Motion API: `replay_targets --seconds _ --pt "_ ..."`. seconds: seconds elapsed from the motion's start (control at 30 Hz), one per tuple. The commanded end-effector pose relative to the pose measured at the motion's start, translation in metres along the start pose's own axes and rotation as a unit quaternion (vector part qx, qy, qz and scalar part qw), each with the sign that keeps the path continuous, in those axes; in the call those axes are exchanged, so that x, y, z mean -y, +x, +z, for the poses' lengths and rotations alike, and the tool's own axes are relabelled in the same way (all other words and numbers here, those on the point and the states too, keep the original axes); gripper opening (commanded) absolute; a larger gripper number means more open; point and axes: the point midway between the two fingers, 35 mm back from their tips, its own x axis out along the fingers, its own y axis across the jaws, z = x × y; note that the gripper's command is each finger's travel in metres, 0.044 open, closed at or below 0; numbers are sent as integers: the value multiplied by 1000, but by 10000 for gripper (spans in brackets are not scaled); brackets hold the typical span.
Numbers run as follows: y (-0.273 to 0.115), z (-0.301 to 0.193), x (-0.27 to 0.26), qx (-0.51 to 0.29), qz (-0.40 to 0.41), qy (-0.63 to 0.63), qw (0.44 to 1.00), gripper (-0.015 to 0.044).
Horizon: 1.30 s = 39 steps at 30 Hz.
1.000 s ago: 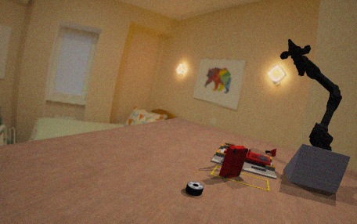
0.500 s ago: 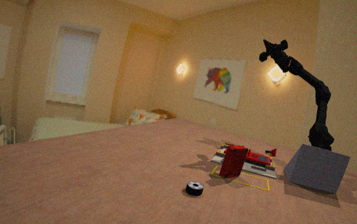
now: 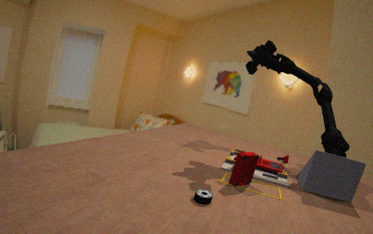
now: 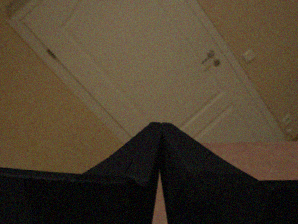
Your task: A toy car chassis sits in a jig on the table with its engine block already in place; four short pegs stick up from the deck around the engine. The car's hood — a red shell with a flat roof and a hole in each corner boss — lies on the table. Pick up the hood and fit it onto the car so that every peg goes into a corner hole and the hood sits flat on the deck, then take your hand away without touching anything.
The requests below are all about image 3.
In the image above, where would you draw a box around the black toy tyre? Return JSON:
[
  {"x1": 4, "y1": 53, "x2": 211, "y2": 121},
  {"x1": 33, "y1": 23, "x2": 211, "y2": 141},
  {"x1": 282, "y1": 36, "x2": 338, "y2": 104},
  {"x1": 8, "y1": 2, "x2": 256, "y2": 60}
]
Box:
[{"x1": 194, "y1": 189, "x2": 213, "y2": 205}]

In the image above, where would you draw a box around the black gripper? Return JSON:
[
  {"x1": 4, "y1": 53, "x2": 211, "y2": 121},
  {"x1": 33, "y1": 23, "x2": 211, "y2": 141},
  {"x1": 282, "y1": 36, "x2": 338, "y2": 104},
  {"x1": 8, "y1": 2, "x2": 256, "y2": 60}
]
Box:
[{"x1": 245, "y1": 40, "x2": 277, "y2": 74}]

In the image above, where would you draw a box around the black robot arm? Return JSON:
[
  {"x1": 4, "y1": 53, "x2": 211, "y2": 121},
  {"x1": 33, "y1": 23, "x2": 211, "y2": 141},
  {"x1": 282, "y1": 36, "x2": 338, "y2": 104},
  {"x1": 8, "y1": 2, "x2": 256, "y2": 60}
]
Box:
[{"x1": 269, "y1": 53, "x2": 350, "y2": 158}]

